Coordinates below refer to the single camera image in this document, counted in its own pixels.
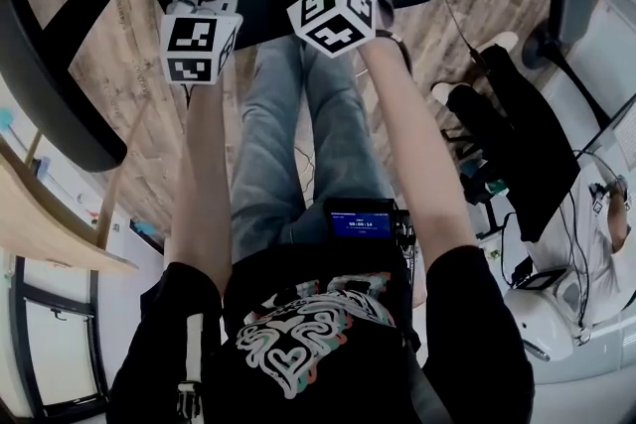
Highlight black and teal box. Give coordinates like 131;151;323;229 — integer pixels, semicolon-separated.
128;217;166;255

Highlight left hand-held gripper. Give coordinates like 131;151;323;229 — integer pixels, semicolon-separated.
159;0;246;87

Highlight white hard-shell backpack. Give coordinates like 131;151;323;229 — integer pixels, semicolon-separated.
504;262;602;363

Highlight black metal stand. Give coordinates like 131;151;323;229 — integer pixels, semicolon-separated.
456;128;521;237

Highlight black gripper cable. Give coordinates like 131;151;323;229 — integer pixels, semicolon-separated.
376;29;414;78

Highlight person's right grey backpack strap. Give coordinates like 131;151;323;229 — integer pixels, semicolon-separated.
420;361;456;424

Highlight curved wooden desk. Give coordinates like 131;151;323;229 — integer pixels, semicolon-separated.
0;98;151;275

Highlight person's black printed t-shirt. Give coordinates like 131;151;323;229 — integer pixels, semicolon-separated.
106;242;537;424

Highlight black screen device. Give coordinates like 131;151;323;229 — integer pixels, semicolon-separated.
323;197;412;243

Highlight person's left forearm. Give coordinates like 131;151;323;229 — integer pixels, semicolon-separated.
166;82;235;287

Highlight person's grey jeans legs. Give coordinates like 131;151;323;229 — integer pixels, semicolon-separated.
229;34;398;264

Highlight black-framed window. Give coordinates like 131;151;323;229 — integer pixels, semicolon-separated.
9;255;110;418

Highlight person's grey backpack strap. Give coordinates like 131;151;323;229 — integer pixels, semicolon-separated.
176;312;205;421
420;361;456;424

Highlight person's left grey backpack strap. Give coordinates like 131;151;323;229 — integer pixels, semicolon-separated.
176;312;205;421

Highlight person's right forearm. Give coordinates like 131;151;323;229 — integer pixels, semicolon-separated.
357;37;479;277

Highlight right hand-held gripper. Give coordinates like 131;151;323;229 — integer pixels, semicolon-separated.
286;0;398;60

